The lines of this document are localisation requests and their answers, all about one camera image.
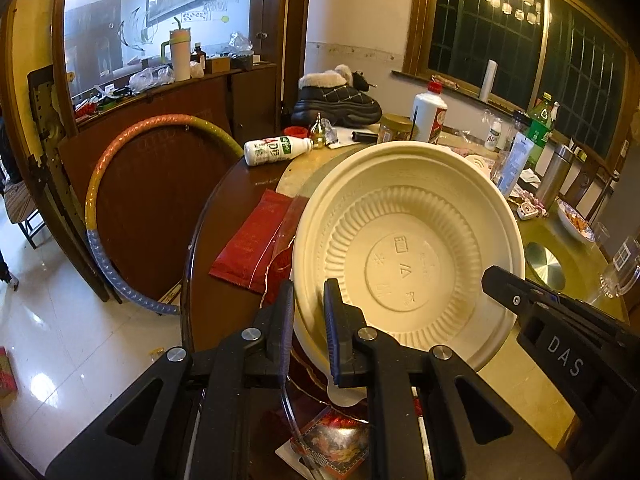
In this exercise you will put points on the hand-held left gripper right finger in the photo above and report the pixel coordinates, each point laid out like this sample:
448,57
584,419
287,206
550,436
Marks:
334,345

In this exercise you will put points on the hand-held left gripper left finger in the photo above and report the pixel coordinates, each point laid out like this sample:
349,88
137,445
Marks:
285,335

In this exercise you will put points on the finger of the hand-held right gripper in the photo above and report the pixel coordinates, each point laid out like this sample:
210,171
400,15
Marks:
505,287
546,297

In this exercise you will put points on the red glass plate round sticker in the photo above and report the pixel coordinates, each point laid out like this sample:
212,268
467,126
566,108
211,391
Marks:
312,400

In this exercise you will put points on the cream ribbed plastic bowl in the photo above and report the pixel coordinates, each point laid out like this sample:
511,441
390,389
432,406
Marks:
400,240

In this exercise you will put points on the round metal turntable hub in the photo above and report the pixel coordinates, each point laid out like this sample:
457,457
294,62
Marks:
545,265

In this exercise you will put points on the clear glass mug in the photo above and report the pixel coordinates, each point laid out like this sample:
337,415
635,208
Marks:
620,270

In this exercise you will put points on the blue rimmed plate with food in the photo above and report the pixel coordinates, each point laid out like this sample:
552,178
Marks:
575,222

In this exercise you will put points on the small drinking glass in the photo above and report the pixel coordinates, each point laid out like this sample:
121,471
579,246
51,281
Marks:
601,237

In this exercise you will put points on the pile of pink wrapped candies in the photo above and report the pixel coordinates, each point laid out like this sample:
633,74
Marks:
537,205

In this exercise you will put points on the red paper packet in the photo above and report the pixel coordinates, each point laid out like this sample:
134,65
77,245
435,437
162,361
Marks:
250,245

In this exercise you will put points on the stainless steel thermos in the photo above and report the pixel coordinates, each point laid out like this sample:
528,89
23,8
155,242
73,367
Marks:
555,177

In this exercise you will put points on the dark wooden chair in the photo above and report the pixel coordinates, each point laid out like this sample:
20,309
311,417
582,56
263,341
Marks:
600,180

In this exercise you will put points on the small white labelled bottle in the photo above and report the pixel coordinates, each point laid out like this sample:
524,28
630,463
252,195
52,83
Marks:
493,135

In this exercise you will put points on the green plastic bottle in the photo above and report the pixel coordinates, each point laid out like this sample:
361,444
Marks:
540,132

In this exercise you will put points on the clear bottle black cap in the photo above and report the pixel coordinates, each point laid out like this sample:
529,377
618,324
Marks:
519,127

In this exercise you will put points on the white green drink bottle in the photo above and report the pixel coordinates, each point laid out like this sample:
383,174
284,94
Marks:
275,151

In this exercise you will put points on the white liquor bottle red cap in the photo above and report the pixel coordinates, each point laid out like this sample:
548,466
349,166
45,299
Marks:
429,115

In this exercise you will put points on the glass jar gold lid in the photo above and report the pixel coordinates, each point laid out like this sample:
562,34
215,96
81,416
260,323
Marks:
395,130

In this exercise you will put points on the red round lid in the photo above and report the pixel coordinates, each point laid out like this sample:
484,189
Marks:
296,132

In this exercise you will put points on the small gold perfume bottle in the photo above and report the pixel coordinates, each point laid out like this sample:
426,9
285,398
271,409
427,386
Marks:
318,132

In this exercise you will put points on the white paper roll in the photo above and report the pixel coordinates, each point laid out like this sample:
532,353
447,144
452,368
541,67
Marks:
488,80

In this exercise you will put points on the wooden sideboard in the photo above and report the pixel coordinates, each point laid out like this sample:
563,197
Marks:
150,170

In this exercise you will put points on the multicoloured hula hoop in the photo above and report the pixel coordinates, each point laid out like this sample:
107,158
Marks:
100,185

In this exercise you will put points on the black fur-lined boots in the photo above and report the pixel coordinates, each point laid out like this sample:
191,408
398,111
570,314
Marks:
335,100

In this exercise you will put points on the small wooden box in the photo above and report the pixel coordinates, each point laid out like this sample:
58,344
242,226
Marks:
217,64

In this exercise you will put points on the red box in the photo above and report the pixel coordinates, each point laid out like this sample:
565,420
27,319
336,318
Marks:
7,372

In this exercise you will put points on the small brown bottle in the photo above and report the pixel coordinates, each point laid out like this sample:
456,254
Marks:
199,62

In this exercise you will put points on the white plastic bags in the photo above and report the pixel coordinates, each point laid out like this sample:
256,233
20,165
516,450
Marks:
150,80

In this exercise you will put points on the striped stool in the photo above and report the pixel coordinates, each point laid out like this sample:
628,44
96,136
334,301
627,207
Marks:
22,210

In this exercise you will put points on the dark window wooden frame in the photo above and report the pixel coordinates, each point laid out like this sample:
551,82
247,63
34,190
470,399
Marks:
475,35

